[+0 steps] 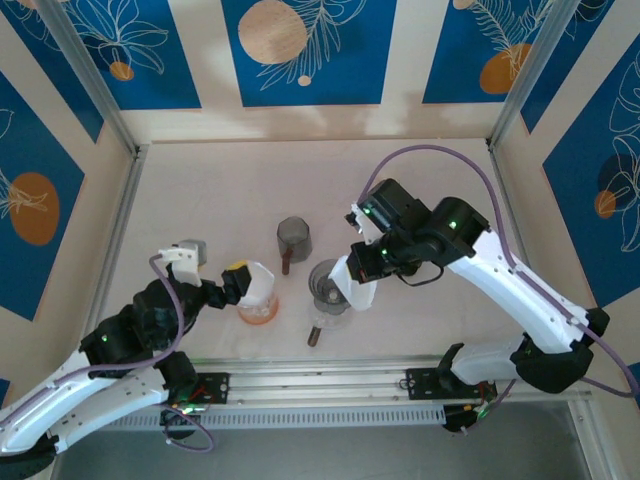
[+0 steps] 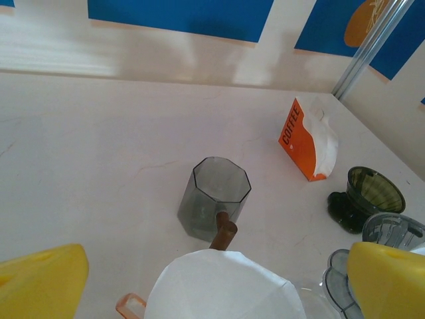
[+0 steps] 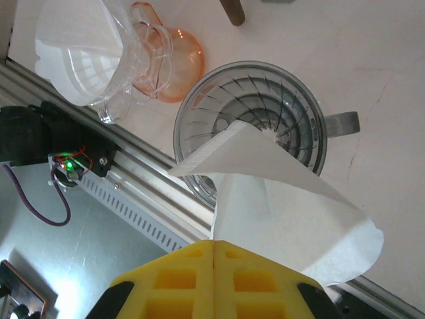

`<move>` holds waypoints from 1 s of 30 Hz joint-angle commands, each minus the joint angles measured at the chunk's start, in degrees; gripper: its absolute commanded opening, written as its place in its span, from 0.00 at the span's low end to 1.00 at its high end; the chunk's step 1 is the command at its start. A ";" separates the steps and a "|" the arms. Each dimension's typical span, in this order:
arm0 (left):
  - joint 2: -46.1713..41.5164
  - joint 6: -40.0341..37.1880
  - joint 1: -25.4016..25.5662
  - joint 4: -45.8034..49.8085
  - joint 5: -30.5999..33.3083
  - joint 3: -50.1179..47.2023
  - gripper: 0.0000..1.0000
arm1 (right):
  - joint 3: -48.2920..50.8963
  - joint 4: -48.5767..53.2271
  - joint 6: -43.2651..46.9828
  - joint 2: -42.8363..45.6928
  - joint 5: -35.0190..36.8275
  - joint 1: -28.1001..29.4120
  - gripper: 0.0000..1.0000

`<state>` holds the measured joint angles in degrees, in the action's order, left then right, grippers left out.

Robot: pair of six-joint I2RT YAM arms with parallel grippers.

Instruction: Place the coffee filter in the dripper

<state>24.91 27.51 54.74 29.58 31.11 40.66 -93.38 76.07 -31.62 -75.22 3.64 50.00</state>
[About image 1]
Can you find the clear plastic coffee dripper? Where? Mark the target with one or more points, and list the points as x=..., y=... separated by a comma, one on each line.
x=272, y=297

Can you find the grey plastic coffee dripper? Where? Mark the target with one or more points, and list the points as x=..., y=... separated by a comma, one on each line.
x=325, y=287

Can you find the orange transparent server jug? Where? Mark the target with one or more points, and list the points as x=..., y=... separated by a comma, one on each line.
x=260, y=317

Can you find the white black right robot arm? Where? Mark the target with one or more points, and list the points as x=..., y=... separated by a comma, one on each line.
x=520, y=300

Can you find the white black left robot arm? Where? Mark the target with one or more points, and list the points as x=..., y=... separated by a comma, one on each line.
x=75, y=395

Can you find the black controller box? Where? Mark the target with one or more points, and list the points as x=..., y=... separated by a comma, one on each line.
x=455, y=417
x=175, y=415

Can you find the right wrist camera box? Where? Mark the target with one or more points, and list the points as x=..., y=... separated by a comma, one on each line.
x=367, y=230

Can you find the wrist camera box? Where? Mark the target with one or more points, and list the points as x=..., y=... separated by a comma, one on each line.
x=185, y=260
x=367, y=230

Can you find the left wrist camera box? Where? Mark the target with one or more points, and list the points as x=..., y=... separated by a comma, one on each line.
x=185, y=260

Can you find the aluminium side rail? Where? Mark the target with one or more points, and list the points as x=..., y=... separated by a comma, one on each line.
x=125, y=200
x=501, y=175

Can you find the aluminium front rail beam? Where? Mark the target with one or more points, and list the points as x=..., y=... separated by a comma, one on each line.
x=320, y=385

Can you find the aluminium frame post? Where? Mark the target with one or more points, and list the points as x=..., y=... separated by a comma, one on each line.
x=528, y=75
x=92, y=75

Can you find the short aluminium frame leg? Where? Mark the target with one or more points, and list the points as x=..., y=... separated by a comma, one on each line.
x=592, y=450

